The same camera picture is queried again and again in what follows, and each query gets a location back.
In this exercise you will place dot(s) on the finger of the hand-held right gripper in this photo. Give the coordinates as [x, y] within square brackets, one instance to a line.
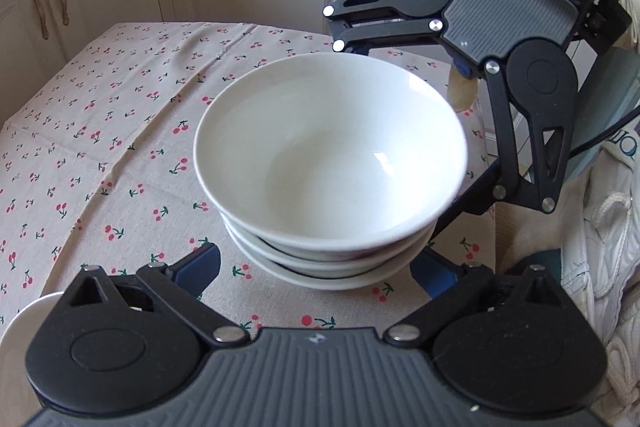
[380, 34]
[550, 177]

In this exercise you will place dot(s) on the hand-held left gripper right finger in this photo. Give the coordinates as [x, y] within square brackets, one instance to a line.
[435, 277]

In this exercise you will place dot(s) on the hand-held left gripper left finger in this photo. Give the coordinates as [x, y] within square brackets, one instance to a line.
[200, 264]

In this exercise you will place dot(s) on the white pink-floral bowl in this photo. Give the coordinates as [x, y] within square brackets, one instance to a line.
[350, 283]
[395, 253]

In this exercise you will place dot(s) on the plain white bowl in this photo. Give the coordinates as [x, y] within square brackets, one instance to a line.
[325, 157]

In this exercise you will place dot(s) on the large white fruit-print plate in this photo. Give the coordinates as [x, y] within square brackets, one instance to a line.
[25, 317]

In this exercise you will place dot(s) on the beige cloth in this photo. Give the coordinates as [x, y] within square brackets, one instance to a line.
[550, 237]

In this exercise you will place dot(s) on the person's white quilted jacket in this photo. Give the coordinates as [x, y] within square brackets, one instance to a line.
[610, 257]

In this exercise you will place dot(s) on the cherry print tablecloth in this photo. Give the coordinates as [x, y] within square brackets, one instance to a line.
[100, 132]

